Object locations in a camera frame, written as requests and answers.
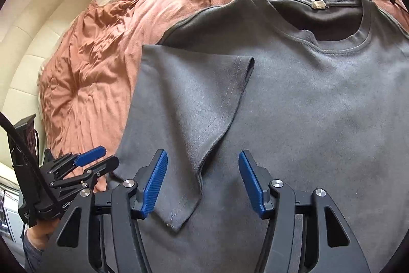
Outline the brown bed blanket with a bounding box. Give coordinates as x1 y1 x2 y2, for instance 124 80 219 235
37 0 409 193

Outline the grey t-shirt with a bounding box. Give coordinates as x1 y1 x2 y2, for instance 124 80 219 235
109 0 409 273

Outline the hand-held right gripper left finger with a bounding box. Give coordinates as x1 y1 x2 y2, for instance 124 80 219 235
38 149 169 273

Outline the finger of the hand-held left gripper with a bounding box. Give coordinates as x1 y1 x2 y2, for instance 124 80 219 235
48 147 107 178
50 156 120 190

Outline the person's left hand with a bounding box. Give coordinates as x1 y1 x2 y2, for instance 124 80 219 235
26 219 61 250

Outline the cream padded headboard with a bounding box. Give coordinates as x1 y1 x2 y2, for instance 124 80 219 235
0 0 106 184

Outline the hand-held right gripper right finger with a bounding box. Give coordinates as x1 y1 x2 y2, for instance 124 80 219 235
238 149 372 273

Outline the person's left forearm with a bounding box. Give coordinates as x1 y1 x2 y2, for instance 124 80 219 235
22 238 47 273

